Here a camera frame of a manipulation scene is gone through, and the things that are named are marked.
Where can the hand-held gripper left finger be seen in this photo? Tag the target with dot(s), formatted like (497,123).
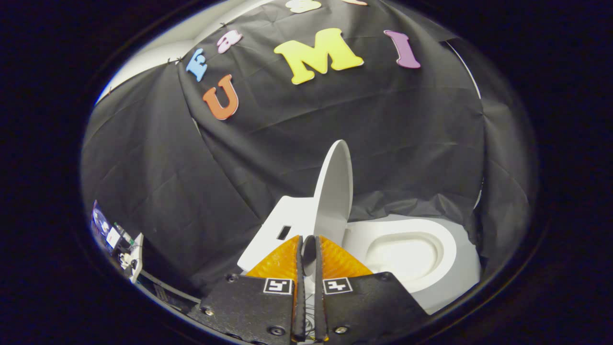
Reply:
(249,306)

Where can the white toilet bowl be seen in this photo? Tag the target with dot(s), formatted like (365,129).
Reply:
(412,254)

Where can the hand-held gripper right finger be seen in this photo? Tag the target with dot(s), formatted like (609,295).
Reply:
(364,306)

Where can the grey round lid tab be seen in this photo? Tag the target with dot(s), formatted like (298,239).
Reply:
(309,251)

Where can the cluttered dark electronics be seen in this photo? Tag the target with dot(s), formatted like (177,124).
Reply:
(119,242)

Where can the white toilet tank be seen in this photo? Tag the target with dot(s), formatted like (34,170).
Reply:
(292,220)

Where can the black backdrop cloth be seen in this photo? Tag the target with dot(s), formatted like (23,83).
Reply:
(287,143)

